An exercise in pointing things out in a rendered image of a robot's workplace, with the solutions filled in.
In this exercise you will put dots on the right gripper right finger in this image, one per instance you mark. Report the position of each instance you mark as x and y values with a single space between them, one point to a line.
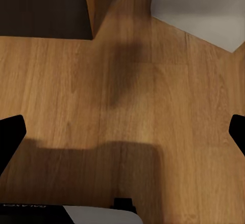
237 131

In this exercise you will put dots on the cabinet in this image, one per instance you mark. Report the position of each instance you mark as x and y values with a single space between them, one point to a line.
64 19

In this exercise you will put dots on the desktop computer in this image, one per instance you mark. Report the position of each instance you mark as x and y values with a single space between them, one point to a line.
219 22

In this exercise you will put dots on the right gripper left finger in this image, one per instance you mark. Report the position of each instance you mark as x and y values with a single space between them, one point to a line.
12 132

